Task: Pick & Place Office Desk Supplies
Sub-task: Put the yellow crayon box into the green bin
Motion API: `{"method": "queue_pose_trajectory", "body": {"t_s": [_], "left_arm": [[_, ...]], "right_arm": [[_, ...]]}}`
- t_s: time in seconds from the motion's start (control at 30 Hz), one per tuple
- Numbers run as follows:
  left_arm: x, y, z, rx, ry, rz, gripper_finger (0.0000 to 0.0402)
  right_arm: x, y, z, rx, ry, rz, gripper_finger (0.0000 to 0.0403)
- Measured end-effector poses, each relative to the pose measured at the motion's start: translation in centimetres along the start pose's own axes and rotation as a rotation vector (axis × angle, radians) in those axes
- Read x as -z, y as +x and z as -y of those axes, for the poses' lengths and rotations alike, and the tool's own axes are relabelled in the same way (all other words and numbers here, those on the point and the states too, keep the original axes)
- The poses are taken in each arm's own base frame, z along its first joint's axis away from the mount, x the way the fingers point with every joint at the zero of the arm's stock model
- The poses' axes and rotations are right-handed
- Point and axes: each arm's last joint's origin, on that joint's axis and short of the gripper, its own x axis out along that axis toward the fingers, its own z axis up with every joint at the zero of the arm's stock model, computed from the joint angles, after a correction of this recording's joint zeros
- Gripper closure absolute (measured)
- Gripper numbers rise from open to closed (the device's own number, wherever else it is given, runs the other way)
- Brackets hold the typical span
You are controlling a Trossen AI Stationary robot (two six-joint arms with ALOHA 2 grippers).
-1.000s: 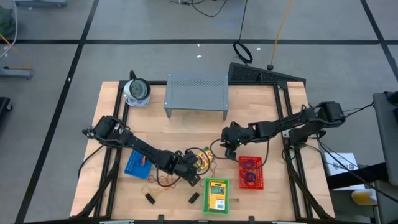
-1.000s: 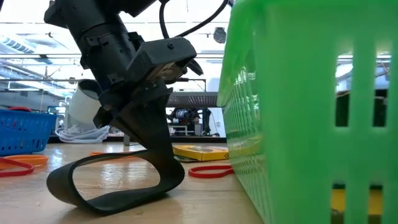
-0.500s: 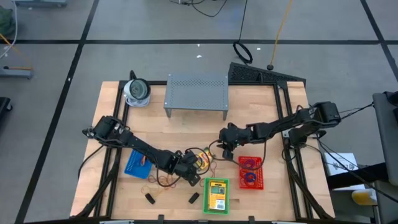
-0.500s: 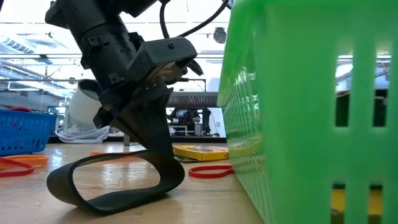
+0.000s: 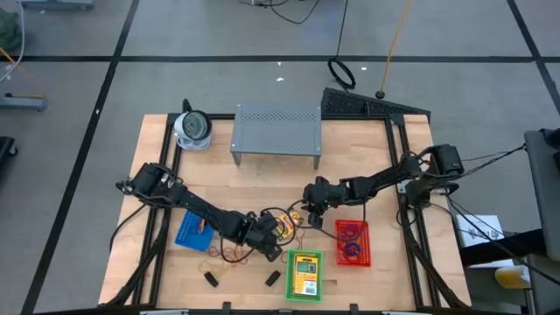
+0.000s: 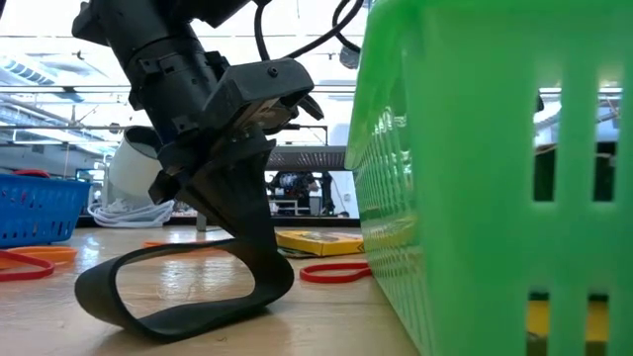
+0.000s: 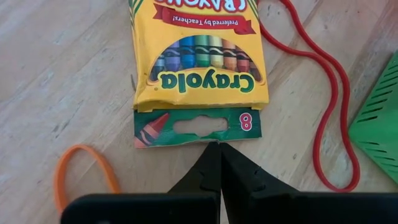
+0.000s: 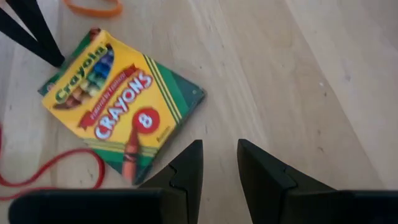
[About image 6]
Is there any black aluminium table frame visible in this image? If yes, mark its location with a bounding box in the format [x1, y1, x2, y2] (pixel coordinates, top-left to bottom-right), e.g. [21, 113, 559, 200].
[76, 213, 362, 229]

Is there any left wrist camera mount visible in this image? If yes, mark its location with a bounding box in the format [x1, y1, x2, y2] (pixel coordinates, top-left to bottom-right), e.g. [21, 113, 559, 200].
[202, 57, 317, 135]

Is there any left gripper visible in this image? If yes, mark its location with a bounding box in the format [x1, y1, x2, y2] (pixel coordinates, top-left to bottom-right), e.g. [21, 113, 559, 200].
[127, 36, 281, 249]

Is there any grey perforated metal riser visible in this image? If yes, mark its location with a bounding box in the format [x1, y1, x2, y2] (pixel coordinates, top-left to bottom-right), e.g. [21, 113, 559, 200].
[196, 144, 347, 232]

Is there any black wide rubber band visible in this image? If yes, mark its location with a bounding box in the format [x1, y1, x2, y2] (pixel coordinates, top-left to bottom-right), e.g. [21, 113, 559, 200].
[73, 237, 297, 343]

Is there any black ceiling device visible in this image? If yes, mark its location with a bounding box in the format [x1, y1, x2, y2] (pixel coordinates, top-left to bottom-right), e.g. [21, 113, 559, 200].
[338, 44, 361, 70]

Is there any background robot station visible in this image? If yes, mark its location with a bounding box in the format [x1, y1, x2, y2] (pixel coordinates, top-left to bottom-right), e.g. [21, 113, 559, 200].
[269, 170, 343, 218]

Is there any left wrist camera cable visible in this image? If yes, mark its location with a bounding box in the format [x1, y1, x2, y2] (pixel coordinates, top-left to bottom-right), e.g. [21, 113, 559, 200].
[252, 0, 370, 61]

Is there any white cylindrical spotlight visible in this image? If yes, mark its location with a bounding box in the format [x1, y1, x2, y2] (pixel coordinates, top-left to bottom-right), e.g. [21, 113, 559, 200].
[107, 125, 167, 202]

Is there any white coiled cord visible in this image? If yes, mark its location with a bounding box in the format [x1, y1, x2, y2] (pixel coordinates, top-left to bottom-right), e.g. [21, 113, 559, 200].
[87, 197, 175, 229]

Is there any blue plastic basket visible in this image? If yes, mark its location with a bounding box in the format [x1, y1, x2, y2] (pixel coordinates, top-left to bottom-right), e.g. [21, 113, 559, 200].
[0, 172, 94, 249]

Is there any green plastic basket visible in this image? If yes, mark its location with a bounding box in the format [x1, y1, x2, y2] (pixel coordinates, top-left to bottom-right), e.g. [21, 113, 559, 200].
[344, 0, 633, 356]

